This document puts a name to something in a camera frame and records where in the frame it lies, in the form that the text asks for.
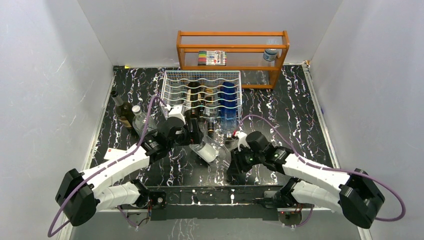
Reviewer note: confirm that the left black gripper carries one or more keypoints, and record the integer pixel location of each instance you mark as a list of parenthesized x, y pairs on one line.
[(194, 137)]

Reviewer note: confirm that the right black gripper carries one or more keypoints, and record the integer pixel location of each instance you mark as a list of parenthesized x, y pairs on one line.
[(236, 163)]

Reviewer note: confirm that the clear bottle black label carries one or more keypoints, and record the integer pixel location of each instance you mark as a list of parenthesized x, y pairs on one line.
[(211, 151)]

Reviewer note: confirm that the dark green wine bottle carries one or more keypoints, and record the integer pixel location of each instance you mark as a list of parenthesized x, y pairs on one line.
[(192, 100)]

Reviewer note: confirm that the square bottle brown label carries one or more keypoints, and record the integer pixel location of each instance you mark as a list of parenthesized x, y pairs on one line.
[(210, 110)]

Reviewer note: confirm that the blue glass bottle white cap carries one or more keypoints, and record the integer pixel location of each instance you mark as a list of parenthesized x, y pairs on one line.
[(228, 111)]

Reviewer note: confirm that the round clear bottle white cap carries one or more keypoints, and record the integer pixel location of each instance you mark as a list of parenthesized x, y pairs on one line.
[(139, 120)]

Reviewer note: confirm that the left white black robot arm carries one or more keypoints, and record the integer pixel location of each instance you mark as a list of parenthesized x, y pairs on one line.
[(112, 175)]

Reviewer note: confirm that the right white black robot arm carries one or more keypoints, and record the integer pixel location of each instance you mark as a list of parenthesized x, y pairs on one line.
[(314, 172)]

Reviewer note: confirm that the dark wine bottle left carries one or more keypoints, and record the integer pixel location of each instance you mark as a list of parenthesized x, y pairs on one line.
[(123, 112)]

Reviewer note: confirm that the pack of coloured markers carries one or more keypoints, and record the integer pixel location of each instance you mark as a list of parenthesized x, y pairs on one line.
[(212, 58)]

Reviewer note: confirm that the white box red mark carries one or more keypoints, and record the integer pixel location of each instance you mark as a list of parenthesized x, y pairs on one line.
[(114, 154)]

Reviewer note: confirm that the orange wooden shelf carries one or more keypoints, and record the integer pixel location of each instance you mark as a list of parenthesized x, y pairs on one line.
[(244, 51)]

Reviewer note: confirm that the small white blue jar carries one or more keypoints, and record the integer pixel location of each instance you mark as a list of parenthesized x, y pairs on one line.
[(270, 54)]

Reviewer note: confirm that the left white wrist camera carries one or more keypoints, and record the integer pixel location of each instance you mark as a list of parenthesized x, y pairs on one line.
[(176, 111)]

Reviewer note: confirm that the white wire wine rack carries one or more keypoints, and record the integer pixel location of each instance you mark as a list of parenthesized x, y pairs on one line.
[(175, 85)]

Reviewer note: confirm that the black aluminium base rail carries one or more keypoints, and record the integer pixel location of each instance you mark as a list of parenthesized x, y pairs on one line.
[(219, 196)]

